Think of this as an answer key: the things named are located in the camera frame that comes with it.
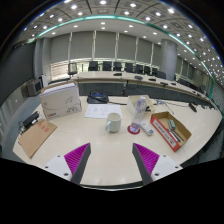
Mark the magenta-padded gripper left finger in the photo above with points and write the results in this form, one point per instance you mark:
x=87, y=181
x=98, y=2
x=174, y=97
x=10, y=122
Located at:
x=77, y=158

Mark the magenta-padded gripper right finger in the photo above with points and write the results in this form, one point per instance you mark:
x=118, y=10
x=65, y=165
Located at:
x=146, y=158

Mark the clear plastic water bottle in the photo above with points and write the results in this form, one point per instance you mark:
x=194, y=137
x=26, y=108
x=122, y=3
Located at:
x=138, y=115

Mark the white remote control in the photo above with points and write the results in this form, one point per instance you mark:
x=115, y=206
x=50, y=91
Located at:
x=147, y=129

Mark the open brown box, red side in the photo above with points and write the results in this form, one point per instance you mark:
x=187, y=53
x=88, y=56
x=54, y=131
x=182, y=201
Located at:
x=163, y=131

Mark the flat round red coaster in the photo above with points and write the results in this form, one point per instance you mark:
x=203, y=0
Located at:
x=129, y=131

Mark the green board eraser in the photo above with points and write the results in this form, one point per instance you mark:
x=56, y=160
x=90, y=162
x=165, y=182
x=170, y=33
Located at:
x=171, y=124

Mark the flat brown cardboard sheet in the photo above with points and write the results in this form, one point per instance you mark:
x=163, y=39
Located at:
x=36, y=136

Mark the white ceramic mug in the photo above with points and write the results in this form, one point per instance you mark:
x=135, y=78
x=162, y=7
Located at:
x=114, y=123

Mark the white printed paper sheet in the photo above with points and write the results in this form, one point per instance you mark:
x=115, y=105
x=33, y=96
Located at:
x=100, y=111

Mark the open beige cardboard box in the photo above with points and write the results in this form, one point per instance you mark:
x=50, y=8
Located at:
x=132, y=101

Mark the large white printed cardboard box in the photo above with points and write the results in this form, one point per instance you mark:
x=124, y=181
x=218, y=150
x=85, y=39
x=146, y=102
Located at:
x=60, y=101

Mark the black desk phone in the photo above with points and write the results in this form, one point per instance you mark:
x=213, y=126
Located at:
x=97, y=98

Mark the grey box monitor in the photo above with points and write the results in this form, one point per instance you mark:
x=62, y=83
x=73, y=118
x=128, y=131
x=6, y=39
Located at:
x=33, y=88

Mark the long curved conference desk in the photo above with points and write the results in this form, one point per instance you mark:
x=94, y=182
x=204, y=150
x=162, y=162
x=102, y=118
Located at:
x=106, y=77

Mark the row of black office chairs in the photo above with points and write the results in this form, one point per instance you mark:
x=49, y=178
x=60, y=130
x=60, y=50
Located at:
x=117, y=66

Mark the round ceiling lights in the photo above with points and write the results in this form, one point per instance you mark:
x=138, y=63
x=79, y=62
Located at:
x=103, y=2

